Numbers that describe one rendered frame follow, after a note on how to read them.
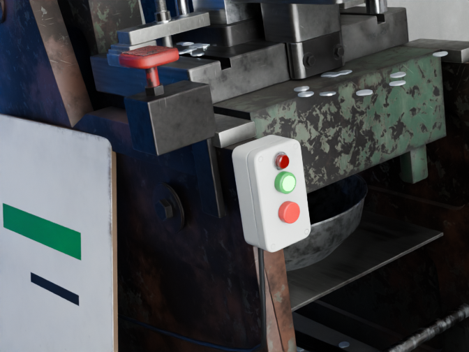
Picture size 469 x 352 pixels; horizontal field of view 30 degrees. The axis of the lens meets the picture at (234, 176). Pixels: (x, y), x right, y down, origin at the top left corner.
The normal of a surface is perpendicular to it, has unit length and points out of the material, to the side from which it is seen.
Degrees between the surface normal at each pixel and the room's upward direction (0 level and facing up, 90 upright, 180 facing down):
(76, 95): 73
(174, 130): 90
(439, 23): 90
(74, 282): 78
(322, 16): 90
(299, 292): 0
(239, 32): 90
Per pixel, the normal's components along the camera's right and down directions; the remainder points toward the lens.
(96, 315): -0.76, 0.11
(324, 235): 0.50, 0.45
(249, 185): -0.79, 0.30
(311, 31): 0.60, 0.17
